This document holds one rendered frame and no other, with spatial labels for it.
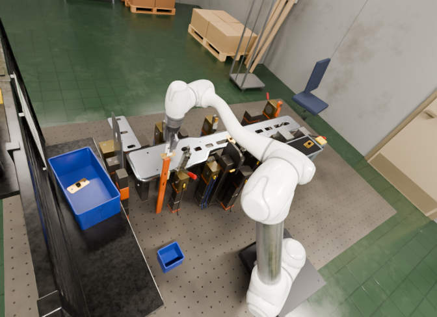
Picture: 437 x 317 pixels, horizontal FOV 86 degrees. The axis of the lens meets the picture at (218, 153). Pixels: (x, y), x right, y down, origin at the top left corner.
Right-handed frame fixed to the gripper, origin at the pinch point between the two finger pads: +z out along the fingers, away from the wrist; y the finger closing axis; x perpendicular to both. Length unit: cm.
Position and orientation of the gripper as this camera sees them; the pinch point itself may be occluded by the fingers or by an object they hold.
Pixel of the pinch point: (168, 149)
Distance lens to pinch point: 132.2
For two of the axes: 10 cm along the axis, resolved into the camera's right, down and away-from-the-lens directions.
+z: -2.6, 6.6, 7.0
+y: -5.4, -7.0, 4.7
